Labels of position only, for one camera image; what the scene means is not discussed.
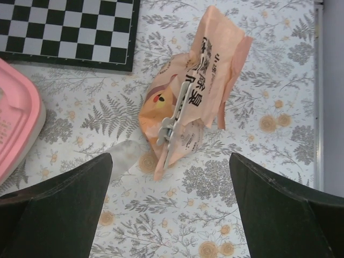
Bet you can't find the black white chessboard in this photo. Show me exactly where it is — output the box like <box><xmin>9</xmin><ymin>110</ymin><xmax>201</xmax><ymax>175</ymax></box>
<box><xmin>1</xmin><ymin>0</ymin><xmax>140</xmax><ymax>72</ymax></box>

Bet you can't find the pink litter box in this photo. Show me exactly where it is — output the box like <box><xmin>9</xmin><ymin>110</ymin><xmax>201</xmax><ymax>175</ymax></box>
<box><xmin>1</xmin><ymin>60</ymin><xmax>46</xmax><ymax>183</ymax></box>

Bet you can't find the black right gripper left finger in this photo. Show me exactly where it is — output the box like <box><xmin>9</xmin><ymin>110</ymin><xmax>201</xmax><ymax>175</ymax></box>
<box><xmin>1</xmin><ymin>153</ymin><xmax>112</xmax><ymax>257</ymax></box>

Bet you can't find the clear plastic scoop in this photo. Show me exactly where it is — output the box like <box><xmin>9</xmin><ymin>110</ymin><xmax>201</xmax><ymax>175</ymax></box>
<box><xmin>107</xmin><ymin>140</ymin><xmax>141</xmax><ymax>182</ymax></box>

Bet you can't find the peach cat litter bag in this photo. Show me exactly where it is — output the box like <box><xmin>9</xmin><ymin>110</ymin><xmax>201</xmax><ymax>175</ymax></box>
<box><xmin>138</xmin><ymin>5</ymin><xmax>253</xmax><ymax>181</ymax></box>

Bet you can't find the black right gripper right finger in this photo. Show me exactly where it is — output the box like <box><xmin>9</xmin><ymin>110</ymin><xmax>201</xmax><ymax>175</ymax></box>
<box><xmin>230</xmin><ymin>153</ymin><xmax>343</xmax><ymax>257</ymax></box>

